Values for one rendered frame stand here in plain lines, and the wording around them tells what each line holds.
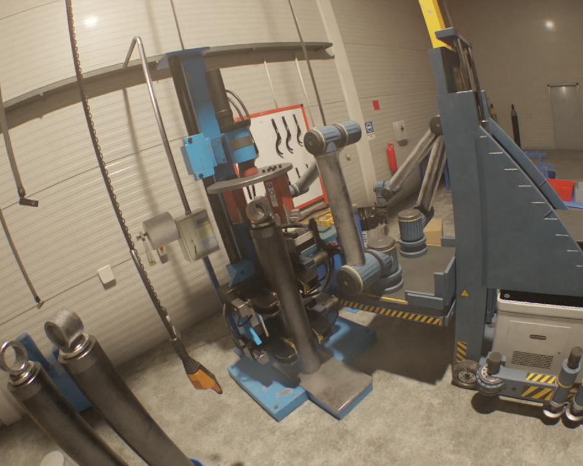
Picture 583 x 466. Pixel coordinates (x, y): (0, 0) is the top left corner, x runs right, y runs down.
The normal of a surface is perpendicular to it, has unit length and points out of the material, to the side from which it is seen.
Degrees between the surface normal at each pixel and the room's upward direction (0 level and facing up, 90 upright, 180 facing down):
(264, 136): 90
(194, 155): 90
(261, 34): 90
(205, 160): 90
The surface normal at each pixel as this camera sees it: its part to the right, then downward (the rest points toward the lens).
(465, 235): -0.65, 0.41
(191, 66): 0.61, 0.11
